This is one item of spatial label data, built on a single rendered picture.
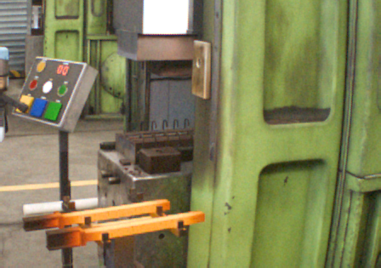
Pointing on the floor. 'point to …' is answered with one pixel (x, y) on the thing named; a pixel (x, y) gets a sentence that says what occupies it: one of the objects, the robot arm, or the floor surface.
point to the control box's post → (64, 180)
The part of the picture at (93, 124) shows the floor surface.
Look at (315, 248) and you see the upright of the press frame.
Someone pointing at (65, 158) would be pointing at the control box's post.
